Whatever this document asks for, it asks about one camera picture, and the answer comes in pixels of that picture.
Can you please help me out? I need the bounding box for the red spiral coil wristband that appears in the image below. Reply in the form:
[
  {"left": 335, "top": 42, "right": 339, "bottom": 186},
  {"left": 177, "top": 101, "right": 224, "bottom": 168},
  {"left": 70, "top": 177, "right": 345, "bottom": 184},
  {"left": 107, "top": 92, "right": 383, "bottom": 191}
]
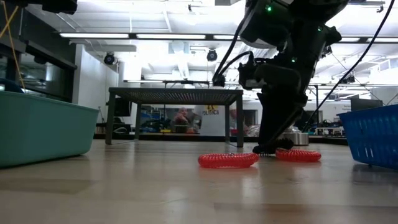
[
  {"left": 198, "top": 152, "right": 260, "bottom": 170},
  {"left": 275, "top": 148, "right": 322, "bottom": 163}
]

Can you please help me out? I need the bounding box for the blue plastic mesh basket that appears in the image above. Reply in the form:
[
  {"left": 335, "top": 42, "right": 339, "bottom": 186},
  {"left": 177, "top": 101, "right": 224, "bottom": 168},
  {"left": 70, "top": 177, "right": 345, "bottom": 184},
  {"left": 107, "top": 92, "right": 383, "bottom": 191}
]
[{"left": 337, "top": 104, "right": 398, "bottom": 170}]

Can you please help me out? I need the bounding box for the long ceiling light bar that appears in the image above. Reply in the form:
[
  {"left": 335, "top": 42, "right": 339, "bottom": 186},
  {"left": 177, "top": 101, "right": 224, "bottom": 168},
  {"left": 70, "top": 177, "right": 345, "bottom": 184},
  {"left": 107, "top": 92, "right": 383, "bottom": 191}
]
[{"left": 58, "top": 32, "right": 398, "bottom": 43}]

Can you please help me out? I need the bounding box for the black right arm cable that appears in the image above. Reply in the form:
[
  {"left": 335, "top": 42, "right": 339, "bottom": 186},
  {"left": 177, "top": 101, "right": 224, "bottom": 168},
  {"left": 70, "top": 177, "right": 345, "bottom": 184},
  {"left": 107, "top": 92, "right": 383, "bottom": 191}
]
[{"left": 303, "top": 0, "right": 396, "bottom": 131}]

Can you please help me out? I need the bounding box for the person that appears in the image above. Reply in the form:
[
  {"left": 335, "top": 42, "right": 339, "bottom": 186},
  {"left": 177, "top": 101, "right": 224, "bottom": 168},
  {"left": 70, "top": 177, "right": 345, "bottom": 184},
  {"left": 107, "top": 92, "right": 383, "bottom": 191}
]
[
  {"left": 172, "top": 107, "right": 195, "bottom": 134},
  {"left": 195, "top": 105, "right": 249, "bottom": 137}
]

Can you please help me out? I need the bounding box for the black aluminium table frame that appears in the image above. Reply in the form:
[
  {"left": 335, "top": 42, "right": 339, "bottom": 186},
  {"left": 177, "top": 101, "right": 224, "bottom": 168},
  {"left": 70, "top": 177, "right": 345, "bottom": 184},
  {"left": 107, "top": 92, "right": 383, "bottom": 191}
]
[{"left": 93, "top": 133, "right": 348, "bottom": 146}]

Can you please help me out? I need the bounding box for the black background monitor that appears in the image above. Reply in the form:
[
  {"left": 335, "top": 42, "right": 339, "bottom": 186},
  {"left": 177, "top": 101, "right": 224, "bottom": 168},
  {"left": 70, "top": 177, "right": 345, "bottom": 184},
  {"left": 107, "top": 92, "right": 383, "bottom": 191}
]
[
  {"left": 350, "top": 98, "right": 384, "bottom": 111},
  {"left": 113, "top": 96, "right": 133, "bottom": 118}
]

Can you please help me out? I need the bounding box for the teal plastic storage bin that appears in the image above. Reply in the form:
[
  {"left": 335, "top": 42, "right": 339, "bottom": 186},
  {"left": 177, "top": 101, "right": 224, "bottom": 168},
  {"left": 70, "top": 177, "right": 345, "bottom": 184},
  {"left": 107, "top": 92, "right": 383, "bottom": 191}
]
[{"left": 0, "top": 90, "right": 100, "bottom": 168}]

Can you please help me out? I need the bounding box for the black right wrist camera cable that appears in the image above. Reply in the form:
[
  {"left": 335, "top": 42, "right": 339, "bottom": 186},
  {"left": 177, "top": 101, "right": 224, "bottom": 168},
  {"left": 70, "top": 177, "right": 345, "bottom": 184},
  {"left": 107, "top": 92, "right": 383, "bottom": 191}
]
[{"left": 212, "top": 17, "right": 259, "bottom": 88}]

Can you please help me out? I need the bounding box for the black background workstation frame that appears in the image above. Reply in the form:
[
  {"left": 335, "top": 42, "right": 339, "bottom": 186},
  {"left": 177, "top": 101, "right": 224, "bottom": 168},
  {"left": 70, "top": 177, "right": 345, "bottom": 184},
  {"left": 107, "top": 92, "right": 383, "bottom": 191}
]
[{"left": 124, "top": 80, "right": 398, "bottom": 125}]

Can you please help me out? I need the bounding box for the clear glass light bulb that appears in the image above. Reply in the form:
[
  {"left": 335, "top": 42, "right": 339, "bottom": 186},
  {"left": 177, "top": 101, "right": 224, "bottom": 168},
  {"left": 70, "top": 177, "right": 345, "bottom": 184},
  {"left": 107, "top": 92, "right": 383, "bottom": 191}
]
[{"left": 246, "top": 124, "right": 261, "bottom": 138}]

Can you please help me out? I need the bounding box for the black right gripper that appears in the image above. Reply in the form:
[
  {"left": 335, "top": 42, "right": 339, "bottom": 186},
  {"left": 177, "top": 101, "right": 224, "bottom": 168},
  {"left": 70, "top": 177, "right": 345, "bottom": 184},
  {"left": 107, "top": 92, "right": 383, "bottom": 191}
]
[{"left": 252, "top": 63, "right": 313, "bottom": 154}]

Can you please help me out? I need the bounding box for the grey perforated metal shelf riser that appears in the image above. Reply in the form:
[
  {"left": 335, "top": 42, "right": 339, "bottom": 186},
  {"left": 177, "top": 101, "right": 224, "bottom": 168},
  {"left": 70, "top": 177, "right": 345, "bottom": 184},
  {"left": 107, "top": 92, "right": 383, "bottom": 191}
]
[{"left": 104, "top": 86, "right": 244, "bottom": 147}]

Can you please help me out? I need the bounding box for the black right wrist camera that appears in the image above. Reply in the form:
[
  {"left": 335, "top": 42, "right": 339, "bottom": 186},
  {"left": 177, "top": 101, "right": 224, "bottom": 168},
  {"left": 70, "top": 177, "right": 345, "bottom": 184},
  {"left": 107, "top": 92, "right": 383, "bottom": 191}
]
[{"left": 238, "top": 58, "right": 267, "bottom": 91}]

